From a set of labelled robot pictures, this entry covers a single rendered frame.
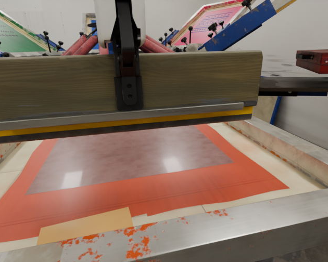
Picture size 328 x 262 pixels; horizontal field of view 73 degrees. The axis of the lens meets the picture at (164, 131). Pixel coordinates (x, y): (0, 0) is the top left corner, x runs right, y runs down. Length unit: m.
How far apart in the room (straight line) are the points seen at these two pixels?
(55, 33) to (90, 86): 4.71
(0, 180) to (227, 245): 0.37
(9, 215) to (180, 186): 0.23
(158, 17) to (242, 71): 4.70
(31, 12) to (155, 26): 2.27
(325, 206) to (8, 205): 0.39
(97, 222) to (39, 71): 0.19
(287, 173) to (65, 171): 0.37
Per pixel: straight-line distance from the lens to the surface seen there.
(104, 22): 0.24
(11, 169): 0.49
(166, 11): 5.05
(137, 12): 0.24
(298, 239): 0.27
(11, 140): 0.33
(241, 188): 0.35
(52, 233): 0.31
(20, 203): 0.38
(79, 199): 0.35
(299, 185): 0.38
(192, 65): 0.29
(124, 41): 0.22
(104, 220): 0.30
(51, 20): 5.00
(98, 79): 0.27
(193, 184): 0.35
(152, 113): 0.27
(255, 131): 0.50
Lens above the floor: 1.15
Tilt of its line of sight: 21 degrees down
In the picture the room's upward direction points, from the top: 3 degrees counter-clockwise
